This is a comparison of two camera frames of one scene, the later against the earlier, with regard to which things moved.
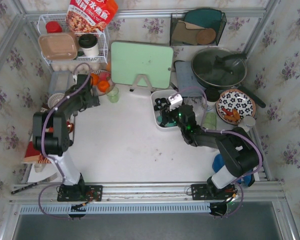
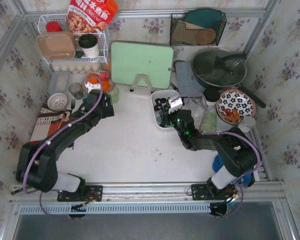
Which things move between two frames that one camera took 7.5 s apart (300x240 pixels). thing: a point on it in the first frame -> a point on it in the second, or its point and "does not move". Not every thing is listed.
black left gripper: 90,100 -> 90,97
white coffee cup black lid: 88,42 does not move
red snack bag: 89,16 does not move
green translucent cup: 113,95 does not move
